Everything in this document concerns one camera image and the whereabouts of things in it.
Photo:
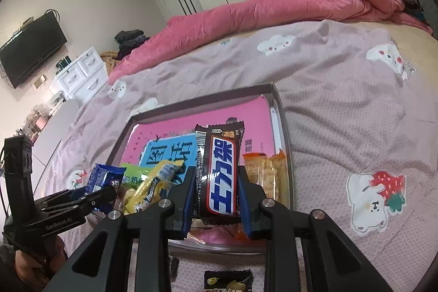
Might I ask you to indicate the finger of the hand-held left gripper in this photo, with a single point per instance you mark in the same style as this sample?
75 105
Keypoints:
99 198
77 192

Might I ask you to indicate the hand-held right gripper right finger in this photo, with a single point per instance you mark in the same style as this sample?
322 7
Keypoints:
244 210

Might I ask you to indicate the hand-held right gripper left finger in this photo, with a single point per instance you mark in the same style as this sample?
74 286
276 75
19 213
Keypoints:
190 203

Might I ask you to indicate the blue snack packet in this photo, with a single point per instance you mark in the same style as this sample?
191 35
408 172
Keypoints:
102 177

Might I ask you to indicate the dark brown chocolate bar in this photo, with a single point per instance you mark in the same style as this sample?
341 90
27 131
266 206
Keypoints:
222 175

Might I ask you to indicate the green snack packet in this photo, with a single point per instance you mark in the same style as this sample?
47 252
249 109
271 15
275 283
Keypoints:
133 175

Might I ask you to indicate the yellow snack packet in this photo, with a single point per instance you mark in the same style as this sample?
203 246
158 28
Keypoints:
150 186

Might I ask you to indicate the orange clear cracker packet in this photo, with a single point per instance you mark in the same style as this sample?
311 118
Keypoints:
267 172

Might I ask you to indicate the person's left hand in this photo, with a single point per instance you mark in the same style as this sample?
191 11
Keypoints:
54 252

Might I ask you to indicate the white rounded furniture top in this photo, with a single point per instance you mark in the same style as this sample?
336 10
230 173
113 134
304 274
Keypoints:
54 131

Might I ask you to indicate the cluttered small bottles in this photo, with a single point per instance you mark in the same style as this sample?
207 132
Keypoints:
37 117

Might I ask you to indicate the black cartoon snack packet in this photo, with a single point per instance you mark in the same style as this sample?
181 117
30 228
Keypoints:
226 281

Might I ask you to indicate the pink book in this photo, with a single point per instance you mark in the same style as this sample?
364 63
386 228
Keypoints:
205 121

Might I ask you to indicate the white drawer cabinet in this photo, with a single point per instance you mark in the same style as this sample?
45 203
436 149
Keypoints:
82 73

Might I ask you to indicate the black television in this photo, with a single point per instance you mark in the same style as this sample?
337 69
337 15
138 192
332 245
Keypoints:
30 49

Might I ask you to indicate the yellow-brown knitted cloth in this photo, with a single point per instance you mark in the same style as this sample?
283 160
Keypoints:
109 61

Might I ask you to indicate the purple printed blanket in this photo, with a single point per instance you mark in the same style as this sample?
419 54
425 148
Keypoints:
342 107

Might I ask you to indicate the dark clothes pile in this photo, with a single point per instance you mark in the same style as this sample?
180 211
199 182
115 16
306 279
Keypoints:
131 39

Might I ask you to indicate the pink quilt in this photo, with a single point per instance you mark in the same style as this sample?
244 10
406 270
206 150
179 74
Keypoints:
273 4

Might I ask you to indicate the beige bed sheet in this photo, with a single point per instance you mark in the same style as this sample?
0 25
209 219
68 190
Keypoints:
417 45

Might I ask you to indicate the beige wall socket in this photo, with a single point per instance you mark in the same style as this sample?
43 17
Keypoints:
39 81

